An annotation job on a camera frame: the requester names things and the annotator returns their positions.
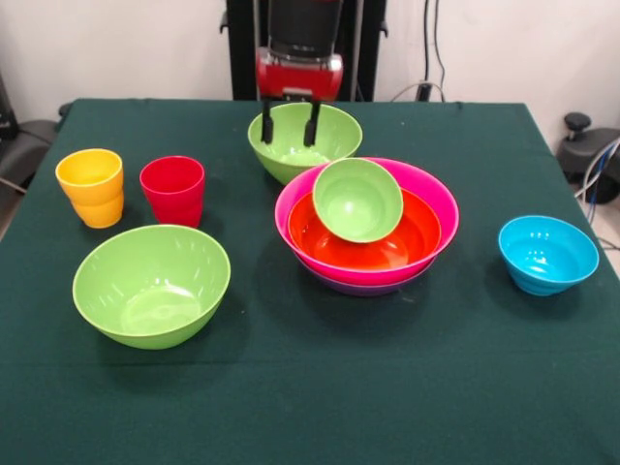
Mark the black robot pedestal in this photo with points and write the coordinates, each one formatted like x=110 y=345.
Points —
x=242 y=48

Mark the pink bowl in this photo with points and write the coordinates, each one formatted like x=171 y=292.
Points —
x=295 y=203

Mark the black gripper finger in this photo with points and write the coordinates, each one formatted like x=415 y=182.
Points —
x=267 y=123
x=310 y=126

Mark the small blue bowl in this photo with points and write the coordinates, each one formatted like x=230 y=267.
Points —
x=547 y=257

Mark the purple bowl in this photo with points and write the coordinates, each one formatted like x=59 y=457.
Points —
x=363 y=291

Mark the medium green bowl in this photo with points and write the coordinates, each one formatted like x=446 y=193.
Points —
x=290 y=145

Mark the yellow cup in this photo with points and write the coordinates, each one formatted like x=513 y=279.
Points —
x=92 y=194

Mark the orange bowl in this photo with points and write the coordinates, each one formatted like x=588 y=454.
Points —
x=421 y=232

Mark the black plug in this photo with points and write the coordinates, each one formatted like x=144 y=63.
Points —
x=424 y=91

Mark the black office chair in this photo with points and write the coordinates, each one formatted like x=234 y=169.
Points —
x=29 y=135

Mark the large green bowl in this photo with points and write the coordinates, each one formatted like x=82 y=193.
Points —
x=150 y=286

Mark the dark green tablecloth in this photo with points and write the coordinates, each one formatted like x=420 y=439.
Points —
x=310 y=387

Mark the small ribbed green bowl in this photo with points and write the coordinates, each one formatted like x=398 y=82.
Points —
x=356 y=203

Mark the red cup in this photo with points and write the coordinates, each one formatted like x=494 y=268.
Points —
x=172 y=194

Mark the black chair with round knob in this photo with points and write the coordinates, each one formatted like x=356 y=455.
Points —
x=581 y=155

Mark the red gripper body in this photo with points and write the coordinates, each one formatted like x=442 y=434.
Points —
x=300 y=80

